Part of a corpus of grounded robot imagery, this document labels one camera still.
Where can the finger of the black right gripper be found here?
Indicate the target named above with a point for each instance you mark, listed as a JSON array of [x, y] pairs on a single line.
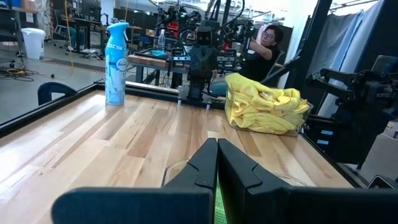
[[211, 63], [196, 63]]

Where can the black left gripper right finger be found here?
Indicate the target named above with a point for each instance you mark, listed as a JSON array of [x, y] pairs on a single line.
[[311, 208]]

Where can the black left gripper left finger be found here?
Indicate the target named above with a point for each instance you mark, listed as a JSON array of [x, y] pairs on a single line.
[[140, 208]]

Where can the green microfiber towel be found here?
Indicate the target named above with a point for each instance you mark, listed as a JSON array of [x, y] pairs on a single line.
[[220, 211]]

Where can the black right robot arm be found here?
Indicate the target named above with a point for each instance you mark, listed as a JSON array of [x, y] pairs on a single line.
[[196, 93]]

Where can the clear spray bottle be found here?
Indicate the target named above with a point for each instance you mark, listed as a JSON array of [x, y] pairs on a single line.
[[161, 43]]

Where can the wooden background table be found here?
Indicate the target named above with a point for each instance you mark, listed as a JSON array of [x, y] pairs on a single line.
[[146, 61]]

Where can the background robot rig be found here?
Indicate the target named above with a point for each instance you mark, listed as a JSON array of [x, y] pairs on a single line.
[[174, 18]]

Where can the person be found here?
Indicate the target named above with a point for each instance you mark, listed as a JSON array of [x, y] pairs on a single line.
[[258, 65]]

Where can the clear plastic basket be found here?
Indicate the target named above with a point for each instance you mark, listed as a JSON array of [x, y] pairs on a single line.
[[174, 175], [306, 123]]

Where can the dark background desk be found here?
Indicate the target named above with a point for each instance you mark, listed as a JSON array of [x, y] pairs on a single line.
[[81, 21]]

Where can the black machine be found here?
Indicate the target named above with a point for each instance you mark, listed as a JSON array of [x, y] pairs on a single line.
[[357, 93]]

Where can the grey curtain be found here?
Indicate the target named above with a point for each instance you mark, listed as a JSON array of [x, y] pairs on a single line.
[[342, 46]]

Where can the white trash bin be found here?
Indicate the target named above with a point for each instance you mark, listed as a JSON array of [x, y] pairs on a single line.
[[32, 43]]

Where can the black aluminium table frame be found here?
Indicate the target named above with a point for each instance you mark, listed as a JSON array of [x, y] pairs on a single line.
[[62, 103]]

